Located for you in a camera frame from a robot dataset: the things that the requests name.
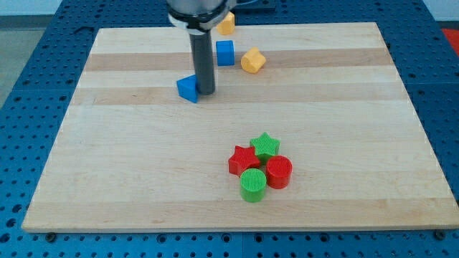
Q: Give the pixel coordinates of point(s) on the red cylinder block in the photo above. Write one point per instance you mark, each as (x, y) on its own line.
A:
(278, 172)

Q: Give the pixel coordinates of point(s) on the blue cube block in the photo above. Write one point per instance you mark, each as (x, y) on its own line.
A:
(225, 53)

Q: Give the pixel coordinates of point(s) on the blue perforated metal table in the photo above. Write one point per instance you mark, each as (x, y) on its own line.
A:
(37, 103)

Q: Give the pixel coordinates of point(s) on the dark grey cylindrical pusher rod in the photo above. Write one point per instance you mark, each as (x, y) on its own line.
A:
(201, 49)

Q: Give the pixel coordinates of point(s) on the green star block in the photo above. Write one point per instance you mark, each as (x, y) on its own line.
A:
(265, 147)

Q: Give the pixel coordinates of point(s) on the green cylinder block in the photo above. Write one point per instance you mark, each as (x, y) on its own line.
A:
(252, 185)

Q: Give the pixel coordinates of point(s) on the red star block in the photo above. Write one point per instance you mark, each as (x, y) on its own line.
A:
(242, 159)

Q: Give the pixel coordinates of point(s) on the yellow pentagon block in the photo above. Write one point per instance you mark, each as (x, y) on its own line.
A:
(227, 25)

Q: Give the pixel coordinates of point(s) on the yellow heart block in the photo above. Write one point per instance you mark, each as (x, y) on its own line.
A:
(253, 60)

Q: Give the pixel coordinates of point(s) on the wooden board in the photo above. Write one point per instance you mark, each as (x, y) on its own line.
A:
(132, 156)

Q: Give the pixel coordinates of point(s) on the blue triangle block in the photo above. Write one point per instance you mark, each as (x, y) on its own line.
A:
(187, 88)

